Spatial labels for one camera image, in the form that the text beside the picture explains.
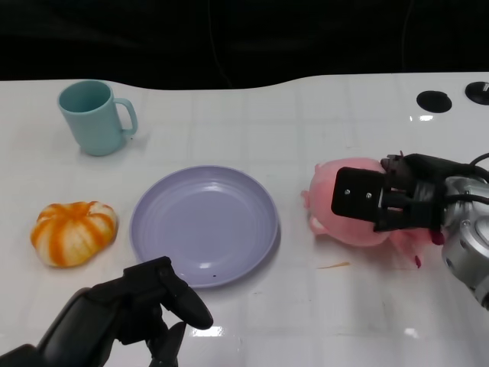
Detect pink plush doll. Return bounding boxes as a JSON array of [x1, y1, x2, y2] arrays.
[[300, 156, 446, 269]]

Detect teal plastic mug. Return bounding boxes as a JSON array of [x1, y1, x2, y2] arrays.
[[57, 79, 139, 157]]

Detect orange white striped pumpkin toy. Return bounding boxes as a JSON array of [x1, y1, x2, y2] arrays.
[[30, 200, 119, 268]]

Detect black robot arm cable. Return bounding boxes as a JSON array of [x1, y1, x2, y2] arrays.
[[442, 151, 489, 200]]

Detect black table cable grommet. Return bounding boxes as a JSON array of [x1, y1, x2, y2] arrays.
[[465, 81, 489, 104], [416, 90, 453, 113]]

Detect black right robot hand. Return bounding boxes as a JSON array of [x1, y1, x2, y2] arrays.
[[330, 152, 471, 234]]

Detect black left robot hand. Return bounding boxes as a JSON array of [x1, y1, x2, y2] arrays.
[[36, 256, 214, 367]]

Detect purple round plate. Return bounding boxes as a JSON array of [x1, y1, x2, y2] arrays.
[[129, 164, 280, 290]]

